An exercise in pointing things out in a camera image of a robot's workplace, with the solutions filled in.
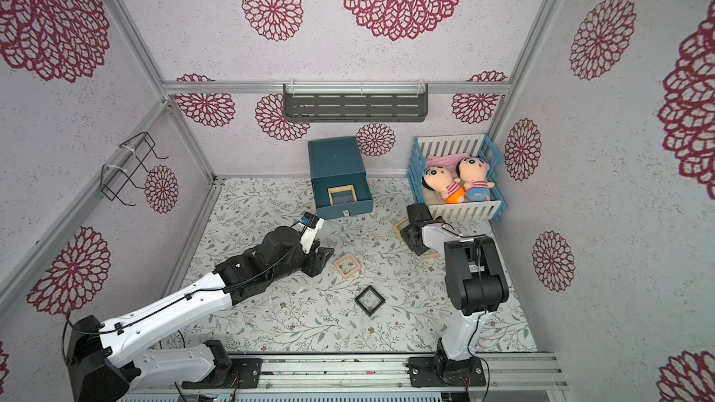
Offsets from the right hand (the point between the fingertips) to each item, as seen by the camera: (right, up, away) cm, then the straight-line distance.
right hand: (414, 240), depth 99 cm
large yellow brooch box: (-26, +16, -5) cm, 31 cm away
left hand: (-29, +1, -24) cm, 38 cm away
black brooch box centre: (-16, -17, -12) cm, 27 cm away
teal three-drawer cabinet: (-27, +28, -4) cm, 39 cm away
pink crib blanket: (+17, +30, +11) cm, 36 cm away
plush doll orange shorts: (+10, +23, +4) cm, 25 cm away
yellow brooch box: (-5, +5, +3) cm, 7 cm away
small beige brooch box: (-24, -8, -5) cm, 25 cm away
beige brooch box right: (+5, -4, -4) cm, 8 cm away
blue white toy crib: (+17, +24, +7) cm, 30 cm away
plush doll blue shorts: (+22, +25, +2) cm, 33 cm away
